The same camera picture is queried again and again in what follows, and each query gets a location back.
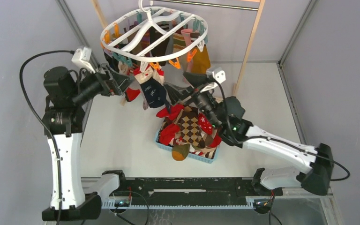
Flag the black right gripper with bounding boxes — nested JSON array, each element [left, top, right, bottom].
[[164, 72, 222, 129]]

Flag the red and cream Christmas sock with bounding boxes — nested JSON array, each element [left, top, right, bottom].
[[125, 88, 141, 102]]

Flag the navy sock with lettering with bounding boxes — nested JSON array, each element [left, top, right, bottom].
[[134, 66, 166, 109]]

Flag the teal clothespin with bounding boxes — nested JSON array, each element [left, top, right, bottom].
[[112, 52, 133, 68]]

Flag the orange clothespin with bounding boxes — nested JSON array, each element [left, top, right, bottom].
[[168, 57, 181, 69], [187, 48, 197, 62], [149, 62, 161, 71]]

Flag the white clothespin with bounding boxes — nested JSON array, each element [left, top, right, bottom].
[[196, 40, 205, 53]]

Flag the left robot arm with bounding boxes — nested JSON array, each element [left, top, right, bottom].
[[42, 66, 133, 222]]

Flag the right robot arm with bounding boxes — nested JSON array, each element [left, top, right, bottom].
[[164, 72, 334, 196]]

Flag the white round clip hanger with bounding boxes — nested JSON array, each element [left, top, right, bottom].
[[100, 0, 209, 63]]

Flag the brown argyle sock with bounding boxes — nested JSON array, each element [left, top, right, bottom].
[[174, 106, 206, 149]]

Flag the mustard yellow sock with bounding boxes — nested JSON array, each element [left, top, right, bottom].
[[192, 45, 211, 74]]

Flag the olive orange-toe sock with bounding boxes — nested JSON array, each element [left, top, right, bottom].
[[172, 144, 190, 161]]

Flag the pink sock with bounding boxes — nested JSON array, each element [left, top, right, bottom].
[[181, 29, 194, 73]]

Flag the brown white-striped sock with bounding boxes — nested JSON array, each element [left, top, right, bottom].
[[150, 23, 174, 58]]

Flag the light blue plastic basket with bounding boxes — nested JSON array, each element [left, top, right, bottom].
[[153, 130, 221, 164]]

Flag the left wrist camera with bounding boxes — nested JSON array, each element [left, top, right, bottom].
[[71, 46, 96, 74]]

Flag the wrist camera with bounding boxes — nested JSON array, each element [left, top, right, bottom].
[[201, 66, 226, 92], [71, 46, 96, 74]]

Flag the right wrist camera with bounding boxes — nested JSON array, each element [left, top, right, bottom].
[[201, 66, 226, 92]]

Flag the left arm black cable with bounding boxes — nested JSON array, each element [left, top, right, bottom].
[[19, 50, 89, 225]]

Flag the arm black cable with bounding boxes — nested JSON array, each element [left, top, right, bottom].
[[19, 50, 89, 225], [211, 79, 351, 225]]

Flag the wooden rack frame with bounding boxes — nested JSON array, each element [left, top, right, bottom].
[[90, 0, 266, 106]]

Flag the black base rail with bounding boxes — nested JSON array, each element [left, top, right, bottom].
[[103, 170, 275, 196]]

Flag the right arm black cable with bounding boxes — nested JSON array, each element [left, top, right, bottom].
[[211, 79, 351, 225]]

